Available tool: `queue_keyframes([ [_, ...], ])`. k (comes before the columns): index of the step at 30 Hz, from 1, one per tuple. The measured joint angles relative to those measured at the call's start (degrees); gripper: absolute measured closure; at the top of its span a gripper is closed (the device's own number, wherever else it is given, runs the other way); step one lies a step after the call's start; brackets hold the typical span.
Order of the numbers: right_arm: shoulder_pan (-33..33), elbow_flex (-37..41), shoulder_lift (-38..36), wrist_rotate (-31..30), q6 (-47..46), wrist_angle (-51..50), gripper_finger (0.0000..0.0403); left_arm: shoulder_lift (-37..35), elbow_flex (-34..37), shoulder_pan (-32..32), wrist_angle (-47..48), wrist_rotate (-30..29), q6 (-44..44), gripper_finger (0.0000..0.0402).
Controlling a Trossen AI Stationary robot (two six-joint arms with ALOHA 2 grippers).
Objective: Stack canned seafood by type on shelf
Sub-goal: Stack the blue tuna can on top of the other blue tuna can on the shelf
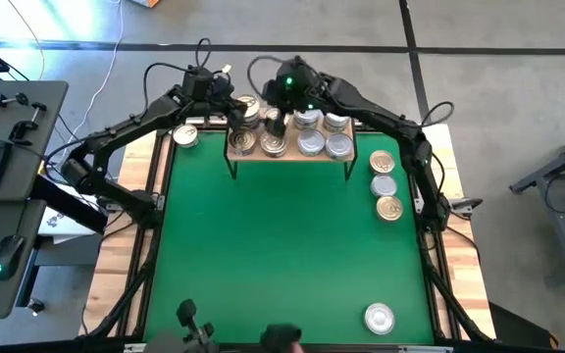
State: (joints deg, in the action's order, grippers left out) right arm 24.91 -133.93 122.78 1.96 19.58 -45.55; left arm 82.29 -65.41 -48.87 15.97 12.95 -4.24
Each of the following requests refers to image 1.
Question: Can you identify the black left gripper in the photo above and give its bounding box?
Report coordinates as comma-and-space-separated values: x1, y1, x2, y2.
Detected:
182, 67, 247, 132

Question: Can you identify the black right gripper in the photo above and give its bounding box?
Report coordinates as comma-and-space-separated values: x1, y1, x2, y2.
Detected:
262, 57, 331, 139

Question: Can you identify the Bumble Bee tuna can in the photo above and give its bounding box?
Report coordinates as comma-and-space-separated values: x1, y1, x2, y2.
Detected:
370, 174, 398, 199
363, 302, 396, 336
296, 128, 327, 157
293, 110, 324, 131
324, 131, 355, 162
323, 111, 351, 133

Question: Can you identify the green table mat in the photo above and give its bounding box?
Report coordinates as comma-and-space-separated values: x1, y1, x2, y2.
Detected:
143, 126, 435, 345

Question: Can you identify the black desk support beam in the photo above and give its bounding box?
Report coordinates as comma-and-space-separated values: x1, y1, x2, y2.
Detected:
29, 174, 110, 235

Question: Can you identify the white printed box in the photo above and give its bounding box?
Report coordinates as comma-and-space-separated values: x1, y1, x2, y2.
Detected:
36, 205, 107, 246

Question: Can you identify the black handheld device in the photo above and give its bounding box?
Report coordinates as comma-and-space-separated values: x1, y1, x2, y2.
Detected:
174, 298, 220, 353

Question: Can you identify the dark grey side desk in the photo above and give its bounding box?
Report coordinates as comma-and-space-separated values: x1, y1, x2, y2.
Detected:
0, 80, 70, 320

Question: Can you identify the person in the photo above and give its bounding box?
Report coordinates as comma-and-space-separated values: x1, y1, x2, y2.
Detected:
260, 323, 306, 353

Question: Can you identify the black computer mouse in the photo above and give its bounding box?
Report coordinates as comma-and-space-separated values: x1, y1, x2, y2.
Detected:
0, 234, 26, 281

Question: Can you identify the small wooden shelf black frame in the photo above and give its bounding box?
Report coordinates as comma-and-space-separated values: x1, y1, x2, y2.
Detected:
223, 101, 361, 181

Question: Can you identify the black metal table frame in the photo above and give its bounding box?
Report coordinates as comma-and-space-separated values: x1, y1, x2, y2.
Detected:
78, 110, 497, 344

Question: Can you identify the white floor cable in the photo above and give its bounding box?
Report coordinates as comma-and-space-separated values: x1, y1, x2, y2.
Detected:
64, 0, 126, 148

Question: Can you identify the thin beige floor cable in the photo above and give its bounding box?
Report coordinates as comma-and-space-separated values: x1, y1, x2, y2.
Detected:
6, 0, 46, 82

